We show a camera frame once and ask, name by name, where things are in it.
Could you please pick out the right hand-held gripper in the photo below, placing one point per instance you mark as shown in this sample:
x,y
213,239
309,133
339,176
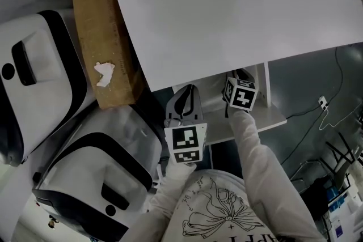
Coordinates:
x,y
241,96

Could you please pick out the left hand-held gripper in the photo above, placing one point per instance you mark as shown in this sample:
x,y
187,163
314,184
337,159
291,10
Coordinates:
x,y
185,137

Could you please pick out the person's right forearm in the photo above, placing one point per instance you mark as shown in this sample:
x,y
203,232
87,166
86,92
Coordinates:
x,y
263,167

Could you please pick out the person's left forearm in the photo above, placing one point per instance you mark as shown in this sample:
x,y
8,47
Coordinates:
x,y
167,192

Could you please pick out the white plug adapter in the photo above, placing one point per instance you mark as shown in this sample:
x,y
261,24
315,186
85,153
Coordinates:
x,y
322,101

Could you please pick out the crumpled white paper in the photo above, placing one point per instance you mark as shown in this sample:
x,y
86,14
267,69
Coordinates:
x,y
104,73

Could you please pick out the person's white printed sweatshirt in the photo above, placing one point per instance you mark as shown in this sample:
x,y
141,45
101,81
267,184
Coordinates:
x,y
215,207

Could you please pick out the white and black machine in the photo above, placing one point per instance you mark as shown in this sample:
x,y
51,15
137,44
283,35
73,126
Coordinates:
x,y
93,175
42,71

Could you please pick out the brown wooden plank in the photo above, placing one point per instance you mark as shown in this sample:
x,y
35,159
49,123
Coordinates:
x,y
96,25

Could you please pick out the blue boxes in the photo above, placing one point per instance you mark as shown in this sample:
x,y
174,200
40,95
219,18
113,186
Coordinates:
x,y
337,201

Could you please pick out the small brass object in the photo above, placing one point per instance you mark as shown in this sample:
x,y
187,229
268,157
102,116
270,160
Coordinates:
x,y
51,223

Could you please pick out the black frame chair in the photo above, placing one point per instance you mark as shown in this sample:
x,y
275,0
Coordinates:
x,y
344,150

